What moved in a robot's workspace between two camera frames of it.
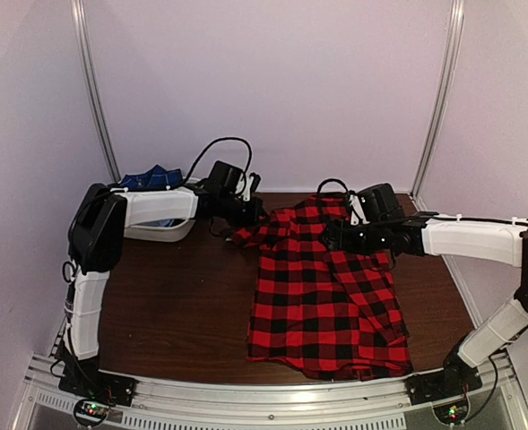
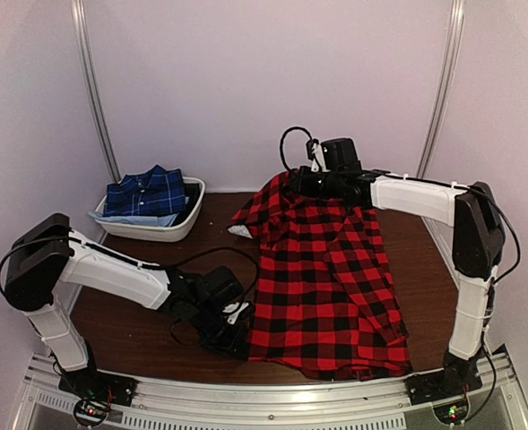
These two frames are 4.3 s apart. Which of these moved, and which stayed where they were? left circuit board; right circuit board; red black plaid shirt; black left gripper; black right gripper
Moved: black left gripper; black right gripper
Stayed: left circuit board; right circuit board; red black plaid shirt
